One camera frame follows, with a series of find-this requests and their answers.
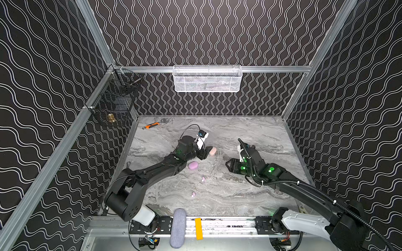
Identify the pink earbud charging case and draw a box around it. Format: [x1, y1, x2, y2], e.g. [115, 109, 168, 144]
[209, 147, 217, 156]

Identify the purple earbud charging case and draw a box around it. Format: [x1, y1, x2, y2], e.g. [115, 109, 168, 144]
[188, 161, 199, 170]

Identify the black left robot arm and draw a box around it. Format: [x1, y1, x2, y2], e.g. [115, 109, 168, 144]
[104, 130, 213, 225]

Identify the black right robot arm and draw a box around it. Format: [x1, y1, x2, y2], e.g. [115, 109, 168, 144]
[225, 144, 368, 251]

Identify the yellow tape strip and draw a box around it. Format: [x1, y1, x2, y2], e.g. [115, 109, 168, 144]
[195, 218, 203, 240]

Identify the grey foam roller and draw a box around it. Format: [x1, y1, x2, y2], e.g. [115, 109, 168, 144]
[170, 208, 187, 248]

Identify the brass fitting in basket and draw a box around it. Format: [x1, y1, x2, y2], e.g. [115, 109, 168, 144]
[107, 114, 116, 123]

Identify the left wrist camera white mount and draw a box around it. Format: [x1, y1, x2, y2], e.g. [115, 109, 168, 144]
[196, 130, 209, 150]

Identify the black thin cable left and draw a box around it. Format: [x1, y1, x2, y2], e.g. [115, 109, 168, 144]
[179, 124, 202, 140]

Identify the adjustable wrench orange handle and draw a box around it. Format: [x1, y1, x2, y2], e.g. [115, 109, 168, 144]
[142, 118, 167, 130]

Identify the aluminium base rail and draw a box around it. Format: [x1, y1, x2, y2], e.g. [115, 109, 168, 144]
[88, 213, 330, 239]

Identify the white mesh wall basket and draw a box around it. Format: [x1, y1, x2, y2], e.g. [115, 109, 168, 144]
[172, 69, 243, 93]

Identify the black wire wall basket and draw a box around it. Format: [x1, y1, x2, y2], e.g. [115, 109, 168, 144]
[89, 69, 143, 128]

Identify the aluminium horizontal back rail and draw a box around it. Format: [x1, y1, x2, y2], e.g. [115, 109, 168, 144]
[115, 65, 312, 74]

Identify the black corrugated cable right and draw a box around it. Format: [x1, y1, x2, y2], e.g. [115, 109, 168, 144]
[237, 138, 390, 251]

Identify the aluminium corner post right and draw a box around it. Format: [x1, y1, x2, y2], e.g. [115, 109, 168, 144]
[282, 0, 357, 121]

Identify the aluminium corner post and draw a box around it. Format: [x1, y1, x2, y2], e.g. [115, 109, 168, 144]
[282, 0, 357, 121]
[76, 0, 116, 66]

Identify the aluminium corner post left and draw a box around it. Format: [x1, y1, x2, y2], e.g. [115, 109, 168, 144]
[76, 0, 116, 66]

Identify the aluminium left side rail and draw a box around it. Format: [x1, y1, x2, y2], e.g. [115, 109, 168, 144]
[1, 64, 115, 251]

